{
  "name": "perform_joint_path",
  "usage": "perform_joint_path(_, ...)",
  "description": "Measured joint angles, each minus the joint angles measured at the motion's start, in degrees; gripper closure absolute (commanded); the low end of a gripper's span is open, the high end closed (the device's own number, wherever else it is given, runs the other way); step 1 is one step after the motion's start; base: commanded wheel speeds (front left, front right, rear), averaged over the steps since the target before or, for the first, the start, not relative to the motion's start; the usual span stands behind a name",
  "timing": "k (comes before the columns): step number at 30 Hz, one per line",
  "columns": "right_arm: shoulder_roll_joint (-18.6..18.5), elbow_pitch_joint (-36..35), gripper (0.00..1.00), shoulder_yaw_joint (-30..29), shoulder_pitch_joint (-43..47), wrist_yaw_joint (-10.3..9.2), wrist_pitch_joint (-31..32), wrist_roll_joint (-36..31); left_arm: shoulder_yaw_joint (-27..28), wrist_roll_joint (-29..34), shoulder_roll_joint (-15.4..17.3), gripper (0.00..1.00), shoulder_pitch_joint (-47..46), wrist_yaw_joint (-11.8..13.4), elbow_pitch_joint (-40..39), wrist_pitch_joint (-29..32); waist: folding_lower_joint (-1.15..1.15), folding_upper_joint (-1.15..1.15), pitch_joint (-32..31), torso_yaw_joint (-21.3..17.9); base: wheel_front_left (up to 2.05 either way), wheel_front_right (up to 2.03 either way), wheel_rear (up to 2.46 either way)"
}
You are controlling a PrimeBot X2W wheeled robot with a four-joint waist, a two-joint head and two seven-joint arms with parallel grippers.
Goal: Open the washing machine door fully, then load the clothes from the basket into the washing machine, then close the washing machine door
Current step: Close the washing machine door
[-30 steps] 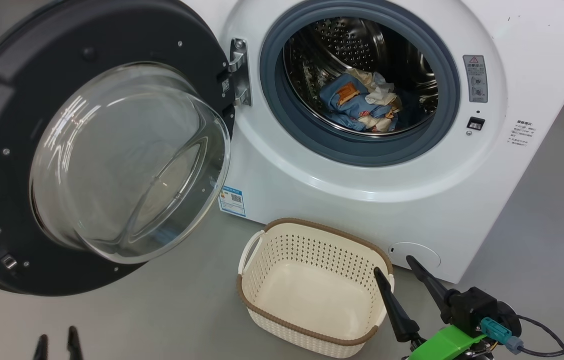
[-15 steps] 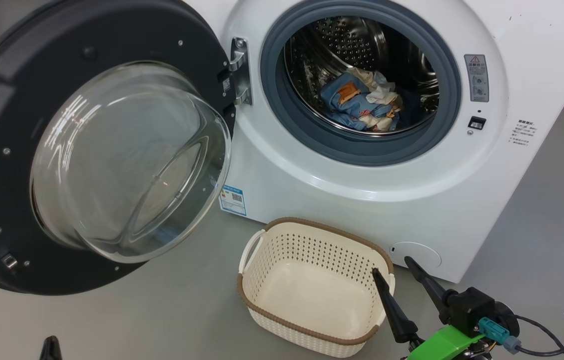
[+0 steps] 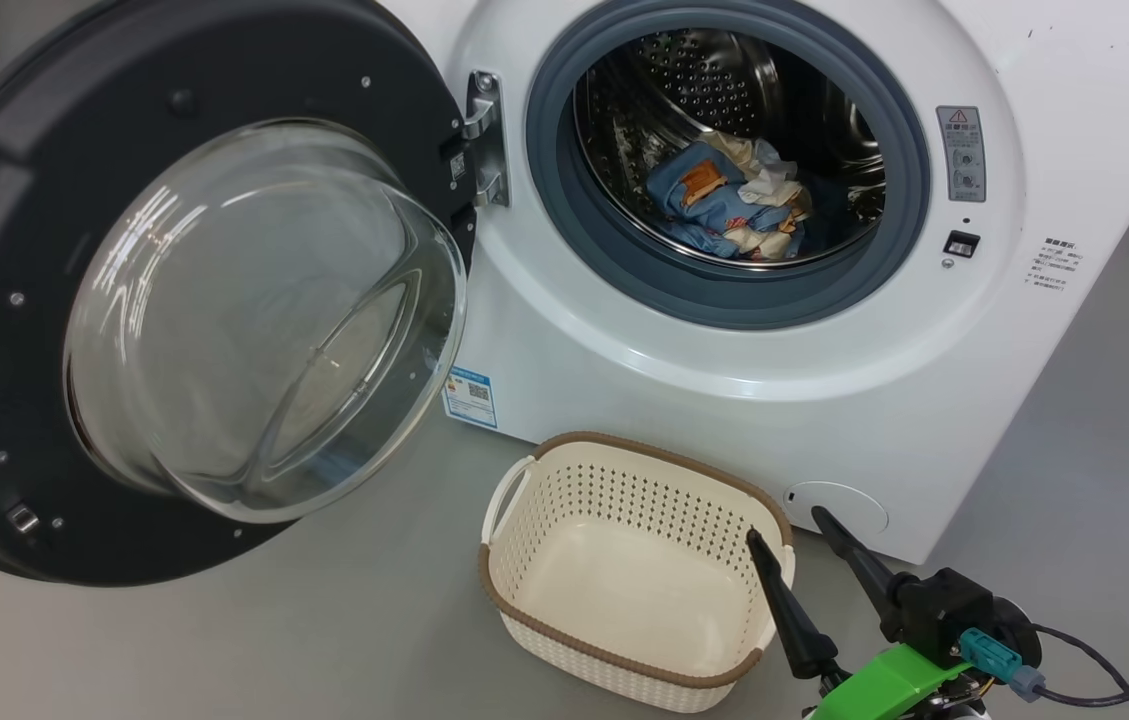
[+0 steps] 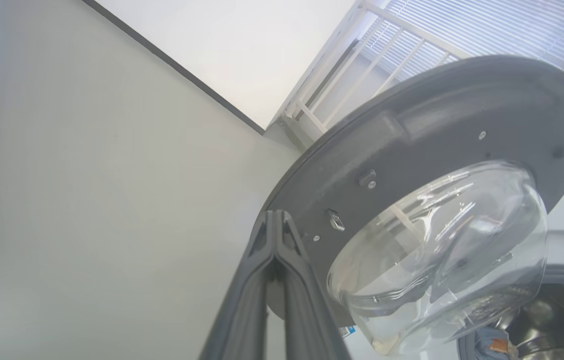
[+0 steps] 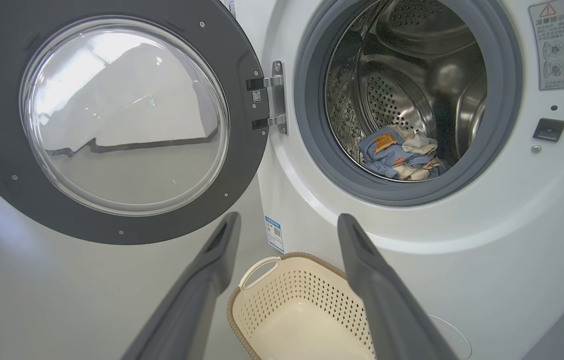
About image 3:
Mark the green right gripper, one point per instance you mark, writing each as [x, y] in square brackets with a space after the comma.
[884, 685]

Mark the blue cartoon print garment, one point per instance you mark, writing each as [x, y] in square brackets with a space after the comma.
[694, 232]
[714, 175]

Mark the black round glass washer door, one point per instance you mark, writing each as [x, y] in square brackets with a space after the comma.
[24, 200]

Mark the cream perforated laundry basket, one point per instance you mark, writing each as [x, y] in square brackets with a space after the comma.
[624, 570]

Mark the white front-load washing machine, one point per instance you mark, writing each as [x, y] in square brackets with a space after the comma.
[924, 400]

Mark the grey rubber door gasket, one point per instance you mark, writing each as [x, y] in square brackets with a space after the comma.
[724, 300]

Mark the black door lock socket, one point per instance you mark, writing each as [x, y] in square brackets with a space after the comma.
[961, 245]

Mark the silver metal door hinge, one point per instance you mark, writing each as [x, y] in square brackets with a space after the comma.
[486, 140]

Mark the round white filter cover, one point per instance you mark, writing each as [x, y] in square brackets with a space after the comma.
[864, 505]

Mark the blue energy label sticker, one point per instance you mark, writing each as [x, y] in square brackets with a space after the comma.
[469, 397]

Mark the grey warning sticker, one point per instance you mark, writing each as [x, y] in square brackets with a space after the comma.
[961, 155]

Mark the perforated steel washer drum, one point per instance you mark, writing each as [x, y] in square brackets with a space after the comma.
[824, 120]

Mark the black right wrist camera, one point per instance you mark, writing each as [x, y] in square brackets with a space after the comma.
[944, 610]

